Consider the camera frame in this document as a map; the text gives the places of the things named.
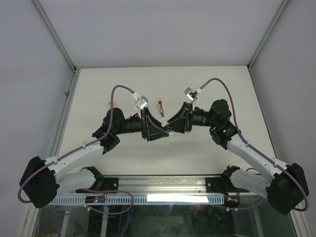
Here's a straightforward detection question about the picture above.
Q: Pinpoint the white slotted cable duct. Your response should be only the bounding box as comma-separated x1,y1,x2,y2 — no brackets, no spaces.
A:
50,194,224,206

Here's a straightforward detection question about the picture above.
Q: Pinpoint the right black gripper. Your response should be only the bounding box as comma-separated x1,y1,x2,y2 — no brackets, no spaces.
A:
163,102,218,134

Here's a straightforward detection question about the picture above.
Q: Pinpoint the white mini stapler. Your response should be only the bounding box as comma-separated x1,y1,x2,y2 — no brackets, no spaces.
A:
161,121,172,134

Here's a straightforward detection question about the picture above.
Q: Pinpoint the pink mini stapler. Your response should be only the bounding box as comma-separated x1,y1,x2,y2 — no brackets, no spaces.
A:
158,100,165,119

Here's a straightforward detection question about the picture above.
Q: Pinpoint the red white staple box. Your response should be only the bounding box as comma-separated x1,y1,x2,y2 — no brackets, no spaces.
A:
108,102,116,109

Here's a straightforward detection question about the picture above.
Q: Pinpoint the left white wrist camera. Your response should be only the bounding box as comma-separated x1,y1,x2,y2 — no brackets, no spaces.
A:
132,92,148,110

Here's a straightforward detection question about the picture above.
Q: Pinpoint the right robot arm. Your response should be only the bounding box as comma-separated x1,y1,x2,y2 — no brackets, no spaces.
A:
163,99,309,215

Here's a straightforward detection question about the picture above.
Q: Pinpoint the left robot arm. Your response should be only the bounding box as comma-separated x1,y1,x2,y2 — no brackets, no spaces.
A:
18,107,169,208

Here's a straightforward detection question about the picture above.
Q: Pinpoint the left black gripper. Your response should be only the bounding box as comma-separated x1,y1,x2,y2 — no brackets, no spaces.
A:
115,108,169,141

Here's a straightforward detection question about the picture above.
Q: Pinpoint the aluminium mounting rail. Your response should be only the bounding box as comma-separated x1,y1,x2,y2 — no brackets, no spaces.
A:
56,174,262,198

